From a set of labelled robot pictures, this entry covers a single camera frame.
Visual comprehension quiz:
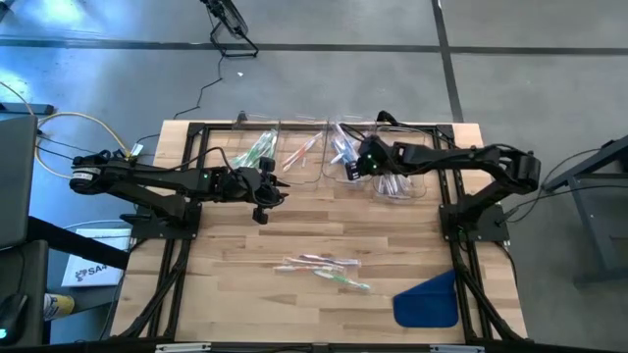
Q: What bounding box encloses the yellow white cup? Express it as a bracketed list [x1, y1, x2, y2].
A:
[42, 292, 77, 323]

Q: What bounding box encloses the laptop computer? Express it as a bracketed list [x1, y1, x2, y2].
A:
[0, 115, 38, 249]

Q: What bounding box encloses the yellow floor cable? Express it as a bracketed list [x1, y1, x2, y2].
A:
[33, 111, 130, 180]

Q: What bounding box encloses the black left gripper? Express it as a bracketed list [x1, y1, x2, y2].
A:
[227, 156, 290, 226]

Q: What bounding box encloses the clear plastic bin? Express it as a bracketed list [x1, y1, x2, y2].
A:
[269, 115, 328, 192]
[217, 113, 281, 185]
[372, 125, 428, 202]
[321, 116, 379, 186]

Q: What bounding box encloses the blue cloth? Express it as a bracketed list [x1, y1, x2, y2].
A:
[392, 268, 460, 328]

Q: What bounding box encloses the white frame bracket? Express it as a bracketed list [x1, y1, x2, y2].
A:
[429, 344, 487, 353]
[154, 342, 213, 353]

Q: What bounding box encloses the black floor cable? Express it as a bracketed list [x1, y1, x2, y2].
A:
[171, 54, 225, 122]

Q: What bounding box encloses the black equipment stand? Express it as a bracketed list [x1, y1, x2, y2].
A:
[563, 134, 628, 283]

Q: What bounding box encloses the white printed cardboard box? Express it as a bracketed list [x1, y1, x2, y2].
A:
[61, 227, 133, 288]

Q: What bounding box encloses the black side desk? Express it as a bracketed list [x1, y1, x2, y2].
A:
[0, 215, 131, 347]

